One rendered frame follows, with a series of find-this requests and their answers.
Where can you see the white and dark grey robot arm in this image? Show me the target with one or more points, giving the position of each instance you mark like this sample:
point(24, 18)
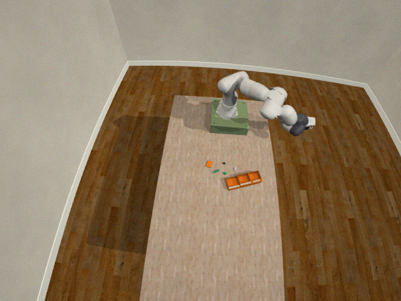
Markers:
point(272, 107)

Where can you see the orange three-bin rack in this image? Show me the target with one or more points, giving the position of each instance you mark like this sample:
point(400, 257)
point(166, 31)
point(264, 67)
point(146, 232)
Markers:
point(243, 180)

